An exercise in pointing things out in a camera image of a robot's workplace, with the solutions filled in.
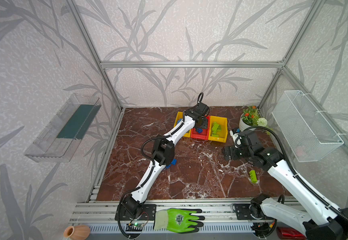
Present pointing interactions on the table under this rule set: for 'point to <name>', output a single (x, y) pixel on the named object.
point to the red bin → (204, 135)
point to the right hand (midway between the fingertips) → (229, 144)
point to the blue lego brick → (174, 161)
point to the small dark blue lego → (199, 130)
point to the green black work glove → (182, 221)
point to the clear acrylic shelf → (64, 132)
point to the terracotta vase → (77, 232)
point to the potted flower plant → (251, 117)
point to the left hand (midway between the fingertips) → (204, 120)
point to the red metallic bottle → (289, 233)
